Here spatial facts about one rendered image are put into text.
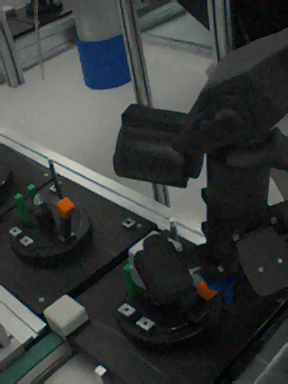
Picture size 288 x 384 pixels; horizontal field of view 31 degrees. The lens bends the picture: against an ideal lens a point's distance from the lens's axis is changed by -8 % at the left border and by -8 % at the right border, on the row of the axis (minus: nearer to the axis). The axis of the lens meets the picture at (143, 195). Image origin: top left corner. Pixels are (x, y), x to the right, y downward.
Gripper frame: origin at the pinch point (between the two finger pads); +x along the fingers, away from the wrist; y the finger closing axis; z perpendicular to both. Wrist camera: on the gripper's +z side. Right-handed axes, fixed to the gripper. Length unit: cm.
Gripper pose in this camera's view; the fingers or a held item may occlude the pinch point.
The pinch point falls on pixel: (231, 281)
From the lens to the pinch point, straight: 56.7
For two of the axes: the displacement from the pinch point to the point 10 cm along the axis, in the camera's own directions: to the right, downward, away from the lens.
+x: 0.7, 7.5, 6.5
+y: 9.4, -2.8, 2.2
